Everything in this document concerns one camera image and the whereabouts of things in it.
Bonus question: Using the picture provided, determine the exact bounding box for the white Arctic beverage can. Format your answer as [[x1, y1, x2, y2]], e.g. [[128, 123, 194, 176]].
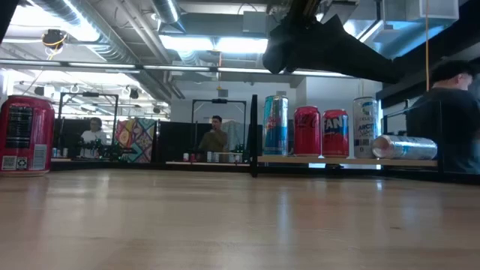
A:
[[352, 96, 380, 159]]

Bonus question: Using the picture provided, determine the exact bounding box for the silver slim can teal tab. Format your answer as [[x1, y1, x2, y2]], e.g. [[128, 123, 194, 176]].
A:
[[371, 134, 439, 161]]

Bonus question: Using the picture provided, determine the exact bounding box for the red can black label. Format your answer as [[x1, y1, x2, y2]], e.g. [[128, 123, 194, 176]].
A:
[[0, 94, 56, 178]]

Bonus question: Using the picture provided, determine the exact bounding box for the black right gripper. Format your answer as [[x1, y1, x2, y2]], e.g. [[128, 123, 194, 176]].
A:
[[262, 0, 401, 85]]

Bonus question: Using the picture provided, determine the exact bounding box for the grey cloth cover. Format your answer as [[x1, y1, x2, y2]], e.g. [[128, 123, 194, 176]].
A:
[[220, 119, 247, 153]]

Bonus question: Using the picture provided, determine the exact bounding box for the small silver ventilation duct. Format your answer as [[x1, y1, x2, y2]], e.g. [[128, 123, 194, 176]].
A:
[[151, 0, 188, 34]]

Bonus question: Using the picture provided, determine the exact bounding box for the large silver ventilation duct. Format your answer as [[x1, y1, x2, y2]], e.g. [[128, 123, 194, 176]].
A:
[[28, 0, 187, 102]]

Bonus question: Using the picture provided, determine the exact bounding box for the blue silver energy drink can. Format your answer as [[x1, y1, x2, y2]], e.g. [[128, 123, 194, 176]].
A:
[[262, 94, 290, 157]]

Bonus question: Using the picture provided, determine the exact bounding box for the white ceiling box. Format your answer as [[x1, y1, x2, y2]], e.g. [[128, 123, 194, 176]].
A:
[[406, 0, 461, 22]]

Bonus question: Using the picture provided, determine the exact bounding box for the orange Fanta soda can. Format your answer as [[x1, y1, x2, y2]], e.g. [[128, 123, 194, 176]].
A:
[[321, 109, 350, 158]]

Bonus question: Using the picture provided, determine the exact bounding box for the colourful patterned quilt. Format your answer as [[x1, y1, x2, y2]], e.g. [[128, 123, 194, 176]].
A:
[[114, 117, 157, 164]]

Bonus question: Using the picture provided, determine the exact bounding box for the black round ceiling device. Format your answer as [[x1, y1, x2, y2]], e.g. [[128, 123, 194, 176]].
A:
[[40, 28, 68, 50]]

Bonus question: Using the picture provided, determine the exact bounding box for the person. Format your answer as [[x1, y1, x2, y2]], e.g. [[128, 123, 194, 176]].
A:
[[406, 59, 480, 175], [76, 116, 109, 159], [197, 115, 229, 153]]

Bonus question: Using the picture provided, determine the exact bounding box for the black aluminium frame rail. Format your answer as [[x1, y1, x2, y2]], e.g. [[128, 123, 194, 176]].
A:
[[49, 160, 480, 185]]

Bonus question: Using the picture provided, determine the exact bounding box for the distant wooden table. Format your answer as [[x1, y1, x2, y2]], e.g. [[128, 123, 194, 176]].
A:
[[164, 160, 251, 167]]

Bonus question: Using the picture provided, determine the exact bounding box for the wide fluorescent ceiling light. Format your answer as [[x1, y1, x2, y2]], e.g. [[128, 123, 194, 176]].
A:
[[159, 34, 269, 54]]

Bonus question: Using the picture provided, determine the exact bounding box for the distant black rig frame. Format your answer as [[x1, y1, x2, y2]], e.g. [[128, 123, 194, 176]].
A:
[[58, 91, 119, 158], [190, 98, 248, 158]]

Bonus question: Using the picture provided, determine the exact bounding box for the red cola can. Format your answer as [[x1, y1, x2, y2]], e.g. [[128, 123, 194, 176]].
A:
[[292, 105, 323, 158]]

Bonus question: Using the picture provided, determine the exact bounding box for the long strip ceiling light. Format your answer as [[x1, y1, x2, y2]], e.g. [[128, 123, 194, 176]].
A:
[[0, 58, 356, 79]]

